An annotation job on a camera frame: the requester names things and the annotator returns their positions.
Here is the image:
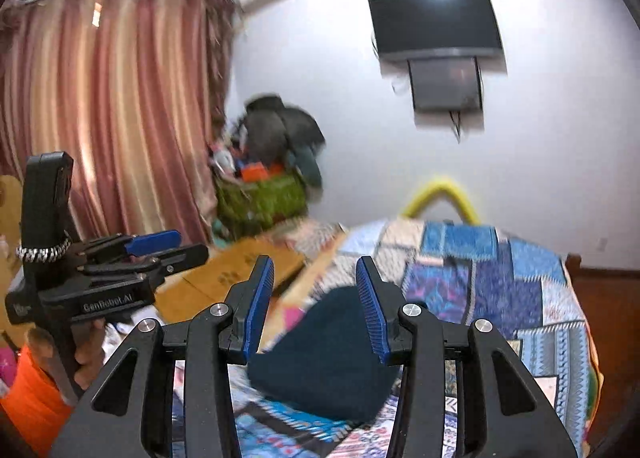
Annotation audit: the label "yellow foam bed guard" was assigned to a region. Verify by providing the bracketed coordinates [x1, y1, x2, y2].
[400, 178, 482, 225]

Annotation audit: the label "dark jacket pile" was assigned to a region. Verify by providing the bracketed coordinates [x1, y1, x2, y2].
[232, 94, 326, 189]

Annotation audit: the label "person left hand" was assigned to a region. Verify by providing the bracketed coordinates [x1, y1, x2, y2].
[26, 319, 105, 391]

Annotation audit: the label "brown wooden wardrobe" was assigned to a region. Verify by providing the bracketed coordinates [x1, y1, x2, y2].
[565, 255, 639, 448]

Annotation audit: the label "small black wall monitor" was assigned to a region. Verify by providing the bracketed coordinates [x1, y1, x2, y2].
[408, 58, 483, 113]

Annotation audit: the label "orange box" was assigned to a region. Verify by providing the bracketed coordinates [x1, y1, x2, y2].
[240, 163, 285, 183]

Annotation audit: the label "orange sleeve forearm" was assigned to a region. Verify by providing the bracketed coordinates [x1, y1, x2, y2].
[1, 345, 73, 457]

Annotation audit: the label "dark teal fleece pants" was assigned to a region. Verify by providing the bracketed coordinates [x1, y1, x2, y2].
[247, 286, 400, 423]

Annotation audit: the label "wall-mounted black television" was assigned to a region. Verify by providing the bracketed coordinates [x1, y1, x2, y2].
[369, 0, 503, 62]

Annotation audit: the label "green storage bag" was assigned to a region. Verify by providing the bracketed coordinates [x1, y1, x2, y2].
[215, 173, 307, 239]

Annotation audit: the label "pink striped curtain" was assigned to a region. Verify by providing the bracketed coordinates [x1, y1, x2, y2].
[1, 0, 236, 243]

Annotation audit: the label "patchwork blue bed quilt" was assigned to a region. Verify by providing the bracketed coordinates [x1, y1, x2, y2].
[169, 217, 604, 458]

